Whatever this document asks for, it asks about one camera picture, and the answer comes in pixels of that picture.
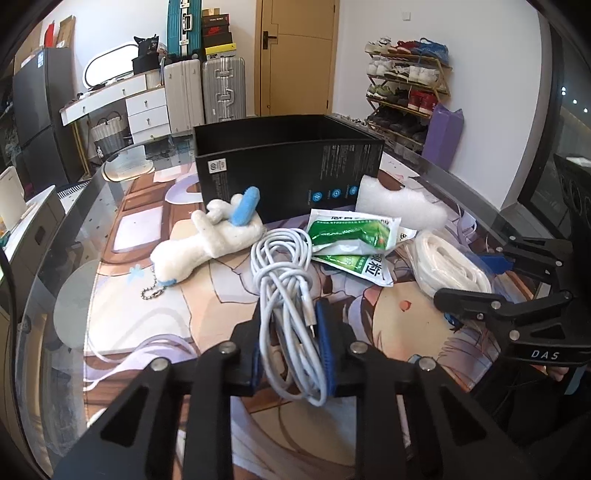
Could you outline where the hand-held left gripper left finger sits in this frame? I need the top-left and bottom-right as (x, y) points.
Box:
(54, 318), (263, 480)

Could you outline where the black handbag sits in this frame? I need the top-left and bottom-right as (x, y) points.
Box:
(132, 35), (161, 75)

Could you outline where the white plush dog keychain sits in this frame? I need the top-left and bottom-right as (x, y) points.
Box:
(140, 185), (265, 302)

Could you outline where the oval white framed mirror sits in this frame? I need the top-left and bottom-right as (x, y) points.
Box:
(84, 40), (140, 89)

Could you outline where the stack of shoe boxes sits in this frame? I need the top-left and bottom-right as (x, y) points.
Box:
(202, 8), (237, 62)

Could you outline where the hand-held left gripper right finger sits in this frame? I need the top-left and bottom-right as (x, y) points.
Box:
(315, 299), (533, 480)

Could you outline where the teal suitcase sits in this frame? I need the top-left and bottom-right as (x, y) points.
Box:
(167, 0), (204, 59)

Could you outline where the white suitcase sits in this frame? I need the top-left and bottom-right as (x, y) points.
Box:
(163, 60), (203, 136)

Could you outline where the silver suitcase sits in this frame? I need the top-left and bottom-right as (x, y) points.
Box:
(201, 57), (247, 125)

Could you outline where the printed desk mat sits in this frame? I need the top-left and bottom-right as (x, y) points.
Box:
(82, 150), (546, 480)

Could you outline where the black cardboard box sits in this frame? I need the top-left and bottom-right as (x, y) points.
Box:
(192, 114), (385, 219)

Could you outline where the white charging cable bundle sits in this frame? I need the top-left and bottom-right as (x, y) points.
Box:
(250, 228), (329, 408)

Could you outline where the woven basket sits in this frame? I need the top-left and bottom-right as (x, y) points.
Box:
(89, 115), (129, 156)

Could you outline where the white box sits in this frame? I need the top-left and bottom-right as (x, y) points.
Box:
(0, 165), (27, 232)

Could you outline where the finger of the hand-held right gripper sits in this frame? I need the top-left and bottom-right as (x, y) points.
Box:
(433, 286), (574, 346)
(480, 234), (574, 283)

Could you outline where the grey side cabinet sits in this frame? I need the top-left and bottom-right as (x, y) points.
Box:
(0, 185), (66, 278)

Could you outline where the white foam piece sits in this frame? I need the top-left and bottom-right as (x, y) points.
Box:
(355, 174), (448, 230)

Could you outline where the wooden door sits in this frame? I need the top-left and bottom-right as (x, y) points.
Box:
(260, 0), (340, 117)

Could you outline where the purple bag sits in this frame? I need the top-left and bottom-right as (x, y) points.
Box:
(421, 103), (465, 171)

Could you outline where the metal shoe rack with shoes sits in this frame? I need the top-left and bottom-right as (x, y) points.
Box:
(364, 37), (453, 145)

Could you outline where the white rope coil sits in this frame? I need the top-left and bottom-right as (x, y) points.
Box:
(407, 229), (493, 299)

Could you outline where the white dresser with drawers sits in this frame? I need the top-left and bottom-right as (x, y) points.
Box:
(60, 72), (170, 145)

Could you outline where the green and white sachet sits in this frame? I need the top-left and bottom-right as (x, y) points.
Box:
(307, 208), (402, 256)
(313, 250), (394, 288)

